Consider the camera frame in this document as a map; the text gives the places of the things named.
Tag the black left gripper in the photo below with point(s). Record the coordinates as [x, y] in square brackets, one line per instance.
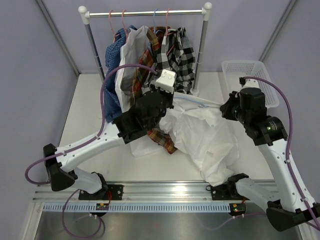
[168, 95]

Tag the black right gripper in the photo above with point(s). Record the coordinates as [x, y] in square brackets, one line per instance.
[235, 96]

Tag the blue plastic hanger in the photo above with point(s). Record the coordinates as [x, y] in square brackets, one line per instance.
[202, 104]

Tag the white linen shirt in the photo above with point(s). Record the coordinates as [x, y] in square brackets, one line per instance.
[204, 135]

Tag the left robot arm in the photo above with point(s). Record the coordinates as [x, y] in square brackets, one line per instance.
[63, 161]

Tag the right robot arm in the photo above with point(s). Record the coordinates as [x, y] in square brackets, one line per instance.
[293, 205]

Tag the red brown plaid shirt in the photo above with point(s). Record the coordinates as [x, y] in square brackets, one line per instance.
[155, 140]

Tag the black white checked shirt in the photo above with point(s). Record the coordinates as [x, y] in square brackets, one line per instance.
[176, 53]

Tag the blue checked shirt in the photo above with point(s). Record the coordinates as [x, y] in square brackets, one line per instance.
[112, 60]

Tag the blue hanger on rack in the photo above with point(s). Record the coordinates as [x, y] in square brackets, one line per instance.
[155, 26]

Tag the white plastic basket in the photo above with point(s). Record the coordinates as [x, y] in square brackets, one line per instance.
[234, 69]

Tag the metal clothes rack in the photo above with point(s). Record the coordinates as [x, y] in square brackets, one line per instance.
[205, 11]

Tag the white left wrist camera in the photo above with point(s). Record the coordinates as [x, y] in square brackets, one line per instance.
[166, 81]

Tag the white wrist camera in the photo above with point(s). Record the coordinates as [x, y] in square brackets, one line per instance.
[166, 81]
[248, 83]

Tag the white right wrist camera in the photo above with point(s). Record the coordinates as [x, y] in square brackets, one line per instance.
[248, 83]

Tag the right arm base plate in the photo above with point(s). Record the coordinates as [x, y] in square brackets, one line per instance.
[224, 191]

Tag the aluminium mounting rail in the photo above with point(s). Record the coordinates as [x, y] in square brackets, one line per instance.
[151, 192]

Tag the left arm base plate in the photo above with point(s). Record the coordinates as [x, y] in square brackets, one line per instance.
[115, 191]

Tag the white slotted cable duct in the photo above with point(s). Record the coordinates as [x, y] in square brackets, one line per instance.
[117, 207]

